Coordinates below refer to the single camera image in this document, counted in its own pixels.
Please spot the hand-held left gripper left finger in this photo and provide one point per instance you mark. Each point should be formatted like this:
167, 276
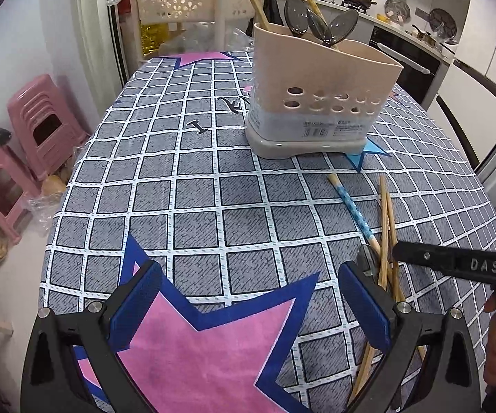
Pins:
138, 305

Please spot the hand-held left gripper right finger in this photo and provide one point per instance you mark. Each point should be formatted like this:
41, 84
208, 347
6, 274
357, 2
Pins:
364, 305

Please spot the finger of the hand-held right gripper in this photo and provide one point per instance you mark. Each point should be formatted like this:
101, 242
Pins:
441, 260

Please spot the dark translucent spoon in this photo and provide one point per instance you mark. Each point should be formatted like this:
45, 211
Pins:
321, 28
296, 15
344, 23
366, 260

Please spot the blue patterned chopstick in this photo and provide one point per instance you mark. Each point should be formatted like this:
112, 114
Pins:
353, 211

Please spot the beige plastic utensil holder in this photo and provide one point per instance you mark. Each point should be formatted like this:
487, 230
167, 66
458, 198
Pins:
316, 77

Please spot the grey checked star tablecloth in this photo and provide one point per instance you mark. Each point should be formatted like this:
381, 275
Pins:
231, 206

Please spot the clear bag with bread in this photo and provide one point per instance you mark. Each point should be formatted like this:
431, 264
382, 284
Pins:
52, 189

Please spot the black built-in oven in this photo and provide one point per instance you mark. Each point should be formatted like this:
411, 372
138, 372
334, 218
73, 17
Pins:
407, 64

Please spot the small steel saucepan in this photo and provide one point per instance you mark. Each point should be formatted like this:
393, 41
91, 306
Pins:
424, 36

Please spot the dark round hanging strainer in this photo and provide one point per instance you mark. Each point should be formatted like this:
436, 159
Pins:
443, 21

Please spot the round hanging steel strainer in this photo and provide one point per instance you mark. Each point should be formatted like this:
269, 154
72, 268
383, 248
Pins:
396, 10

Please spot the pink plastic stool stack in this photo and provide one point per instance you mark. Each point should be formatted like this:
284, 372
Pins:
46, 116

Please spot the yellow oil bottle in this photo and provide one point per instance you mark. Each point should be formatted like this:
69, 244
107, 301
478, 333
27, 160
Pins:
153, 38

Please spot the white door frame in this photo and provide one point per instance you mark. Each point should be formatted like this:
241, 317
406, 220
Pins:
97, 30

